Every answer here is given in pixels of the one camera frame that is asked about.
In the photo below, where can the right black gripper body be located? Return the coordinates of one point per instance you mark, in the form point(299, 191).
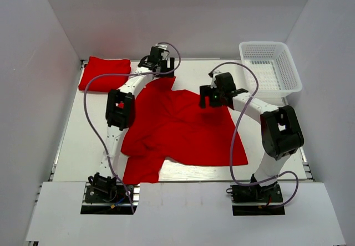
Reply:
point(217, 97)

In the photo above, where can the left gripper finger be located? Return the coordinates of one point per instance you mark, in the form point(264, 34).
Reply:
point(171, 67)
point(162, 69)

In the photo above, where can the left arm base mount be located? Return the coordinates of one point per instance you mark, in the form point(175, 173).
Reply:
point(96, 202)

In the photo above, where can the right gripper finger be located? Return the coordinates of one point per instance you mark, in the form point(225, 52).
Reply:
point(202, 96)
point(208, 95)

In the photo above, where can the red t-shirt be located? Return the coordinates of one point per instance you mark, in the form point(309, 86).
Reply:
point(97, 67)
point(170, 124)

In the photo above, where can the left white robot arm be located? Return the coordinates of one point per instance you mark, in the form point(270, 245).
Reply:
point(120, 110)

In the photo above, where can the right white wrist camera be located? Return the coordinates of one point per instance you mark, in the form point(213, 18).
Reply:
point(213, 81)

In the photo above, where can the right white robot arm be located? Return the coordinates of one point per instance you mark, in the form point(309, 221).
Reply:
point(281, 134)

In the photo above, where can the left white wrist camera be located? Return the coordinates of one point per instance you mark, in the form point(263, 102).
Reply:
point(163, 47)

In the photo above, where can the folded red t-shirt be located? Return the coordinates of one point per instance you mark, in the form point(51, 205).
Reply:
point(97, 67)

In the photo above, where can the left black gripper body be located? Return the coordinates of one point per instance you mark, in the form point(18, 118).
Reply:
point(167, 71)

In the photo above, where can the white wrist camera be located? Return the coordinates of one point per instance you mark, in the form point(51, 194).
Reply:
point(213, 81)
point(163, 47)

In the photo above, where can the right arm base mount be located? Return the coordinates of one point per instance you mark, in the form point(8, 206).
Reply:
point(256, 201)

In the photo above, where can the white plastic basket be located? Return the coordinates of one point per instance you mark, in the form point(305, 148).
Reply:
point(273, 69)

